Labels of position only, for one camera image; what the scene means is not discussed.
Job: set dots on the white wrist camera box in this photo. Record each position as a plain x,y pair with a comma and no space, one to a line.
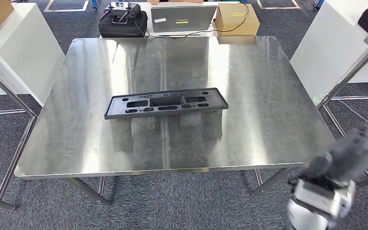
323,200

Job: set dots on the black plastic panel part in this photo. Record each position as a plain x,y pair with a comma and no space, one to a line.
117,109

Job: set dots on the grey remote controller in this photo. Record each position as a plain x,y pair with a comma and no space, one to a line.
122,9

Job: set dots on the white desk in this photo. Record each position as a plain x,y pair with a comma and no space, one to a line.
146,12

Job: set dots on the steel workbench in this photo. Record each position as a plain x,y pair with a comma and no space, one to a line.
250,95

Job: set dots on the black smartphone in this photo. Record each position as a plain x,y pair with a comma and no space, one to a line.
120,20

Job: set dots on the white partition board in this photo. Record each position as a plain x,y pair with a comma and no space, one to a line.
330,47
25,54

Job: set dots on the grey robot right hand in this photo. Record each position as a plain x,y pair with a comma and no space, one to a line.
352,155

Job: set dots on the person's forearm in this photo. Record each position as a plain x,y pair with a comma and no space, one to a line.
174,1

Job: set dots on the grey laptop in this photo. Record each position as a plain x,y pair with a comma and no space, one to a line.
184,14

